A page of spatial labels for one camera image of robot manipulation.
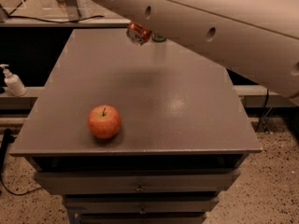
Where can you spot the red coke can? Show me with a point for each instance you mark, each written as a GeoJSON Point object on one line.
{"type": "Point", "coordinates": [138, 34]}

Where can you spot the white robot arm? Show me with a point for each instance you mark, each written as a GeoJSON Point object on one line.
{"type": "Point", "coordinates": [257, 39]}

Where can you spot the green soda can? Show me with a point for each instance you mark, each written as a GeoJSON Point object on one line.
{"type": "Point", "coordinates": [158, 38]}

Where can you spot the grey drawer cabinet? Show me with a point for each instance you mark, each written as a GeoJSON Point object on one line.
{"type": "Point", "coordinates": [184, 132]}

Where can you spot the red apple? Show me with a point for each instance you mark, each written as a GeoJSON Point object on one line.
{"type": "Point", "coordinates": [104, 121]}

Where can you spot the metal drawer knob upper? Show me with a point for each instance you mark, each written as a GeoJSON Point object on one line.
{"type": "Point", "coordinates": [139, 188]}

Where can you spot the metal drawer knob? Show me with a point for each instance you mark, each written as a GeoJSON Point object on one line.
{"type": "Point", "coordinates": [139, 188]}
{"type": "Point", "coordinates": [142, 211]}

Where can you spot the metal drawer knob lower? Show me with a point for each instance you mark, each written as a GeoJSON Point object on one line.
{"type": "Point", "coordinates": [142, 211]}

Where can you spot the white pump bottle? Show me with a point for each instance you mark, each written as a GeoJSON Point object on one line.
{"type": "Point", "coordinates": [13, 81]}

